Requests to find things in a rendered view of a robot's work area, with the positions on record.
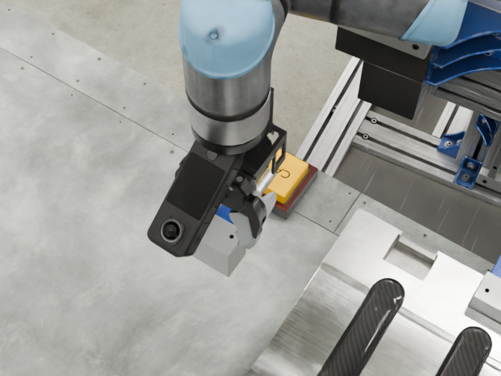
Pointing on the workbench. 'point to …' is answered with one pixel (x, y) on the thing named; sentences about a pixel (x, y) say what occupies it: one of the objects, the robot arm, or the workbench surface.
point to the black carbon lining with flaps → (357, 324)
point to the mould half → (360, 271)
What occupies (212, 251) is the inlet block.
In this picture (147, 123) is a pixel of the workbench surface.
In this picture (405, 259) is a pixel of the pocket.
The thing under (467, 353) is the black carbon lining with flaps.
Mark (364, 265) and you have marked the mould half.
